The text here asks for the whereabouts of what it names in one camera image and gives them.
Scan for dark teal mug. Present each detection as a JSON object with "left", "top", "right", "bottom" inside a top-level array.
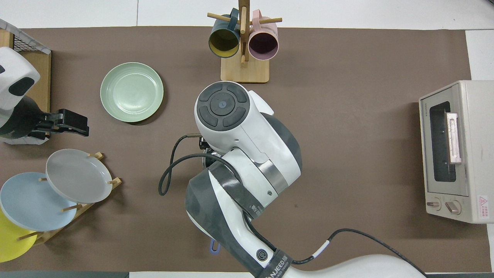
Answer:
[{"left": 208, "top": 8, "right": 242, "bottom": 59}]

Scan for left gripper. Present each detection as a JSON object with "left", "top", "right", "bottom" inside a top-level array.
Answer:
[{"left": 0, "top": 96, "right": 51, "bottom": 141}]

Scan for wooden shelf with wire mesh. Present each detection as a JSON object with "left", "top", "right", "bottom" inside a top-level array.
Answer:
[{"left": 0, "top": 19, "right": 52, "bottom": 113}]

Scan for wooden plate rack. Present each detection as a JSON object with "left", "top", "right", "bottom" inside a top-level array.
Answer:
[{"left": 17, "top": 152, "right": 123, "bottom": 245}]

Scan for wooden mug tree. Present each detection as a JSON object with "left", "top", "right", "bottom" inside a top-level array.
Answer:
[{"left": 207, "top": 0, "right": 283, "bottom": 84}]

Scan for pink mug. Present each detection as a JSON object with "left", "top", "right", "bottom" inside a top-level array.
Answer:
[{"left": 248, "top": 10, "right": 279, "bottom": 61}]

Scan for yellow plate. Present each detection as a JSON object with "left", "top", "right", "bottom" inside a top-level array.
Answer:
[{"left": 0, "top": 208, "right": 38, "bottom": 263}]

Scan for beige toaster oven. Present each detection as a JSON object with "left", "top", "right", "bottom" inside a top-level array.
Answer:
[{"left": 419, "top": 80, "right": 494, "bottom": 224}]

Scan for grey plate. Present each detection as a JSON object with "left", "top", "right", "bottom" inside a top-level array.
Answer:
[{"left": 46, "top": 149, "right": 113, "bottom": 204}]

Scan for green plate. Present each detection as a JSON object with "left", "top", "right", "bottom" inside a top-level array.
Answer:
[{"left": 100, "top": 62, "right": 164, "bottom": 123}]

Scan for blue plate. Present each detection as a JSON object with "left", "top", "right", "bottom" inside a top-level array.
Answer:
[{"left": 0, "top": 172, "right": 78, "bottom": 232}]

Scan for black cable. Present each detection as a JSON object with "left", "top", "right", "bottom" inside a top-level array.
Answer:
[{"left": 158, "top": 133, "right": 428, "bottom": 278}]

